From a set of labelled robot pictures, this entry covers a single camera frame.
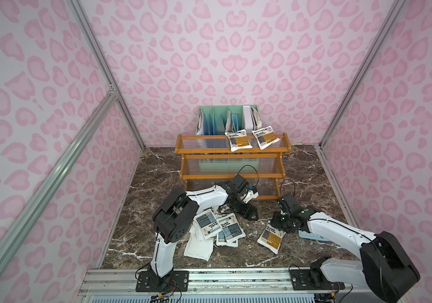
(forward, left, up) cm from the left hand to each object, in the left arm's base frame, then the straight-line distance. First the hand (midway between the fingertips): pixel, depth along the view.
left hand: (253, 214), depth 87 cm
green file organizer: (+50, +19, +15) cm, 56 cm away
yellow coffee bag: (+23, -4, +27) cm, 36 cm away
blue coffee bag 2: (-6, +10, -2) cm, 12 cm away
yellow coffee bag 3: (-10, -7, -2) cm, 13 cm away
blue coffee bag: (-4, +21, -1) cm, 21 cm away
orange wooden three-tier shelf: (+32, +21, +1) cm, 38 cm away
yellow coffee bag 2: (+21, +7, +27) cm, 35 cm away
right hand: (-2, -9, -2) cm, 10 cm away
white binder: (+40, +1, +22) cm, 46 cm away
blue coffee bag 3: (-11, +14, -2) cm, 18 cm away
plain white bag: (-13, +25, -4) cm, 29 cm away
